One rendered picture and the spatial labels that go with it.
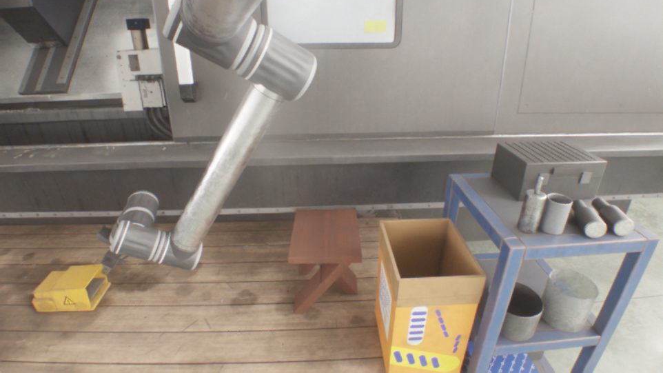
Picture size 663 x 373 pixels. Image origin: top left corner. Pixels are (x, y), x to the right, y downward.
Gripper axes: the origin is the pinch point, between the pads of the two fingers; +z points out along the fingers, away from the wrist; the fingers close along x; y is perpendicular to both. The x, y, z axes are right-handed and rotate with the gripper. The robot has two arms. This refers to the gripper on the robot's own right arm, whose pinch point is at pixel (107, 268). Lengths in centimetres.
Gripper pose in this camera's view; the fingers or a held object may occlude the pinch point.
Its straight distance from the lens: 162.6
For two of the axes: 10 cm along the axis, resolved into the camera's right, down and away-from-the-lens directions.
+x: -0.9, -4.0, 9.1
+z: -6.1, 7.5, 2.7
